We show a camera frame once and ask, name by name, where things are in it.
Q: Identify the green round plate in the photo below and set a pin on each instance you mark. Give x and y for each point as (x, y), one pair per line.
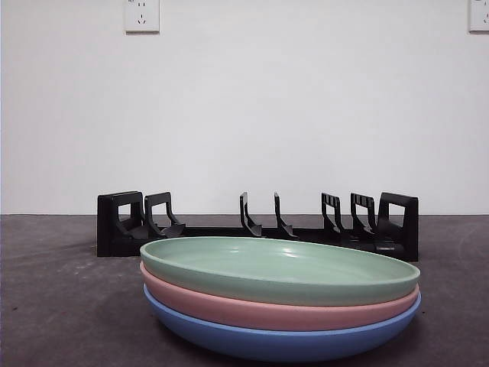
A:
(275, 283)

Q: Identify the pink round plate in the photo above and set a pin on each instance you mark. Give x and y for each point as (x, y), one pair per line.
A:
(267, 315)

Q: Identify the blue round plate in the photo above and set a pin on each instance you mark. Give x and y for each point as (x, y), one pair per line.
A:
(267, 344)

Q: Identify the black plastic plate rack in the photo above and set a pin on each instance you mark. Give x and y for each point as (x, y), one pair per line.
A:
(405, 229)

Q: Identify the white wall socket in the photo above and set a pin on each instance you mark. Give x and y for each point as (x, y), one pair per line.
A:
(479, 15)
(142, 15)

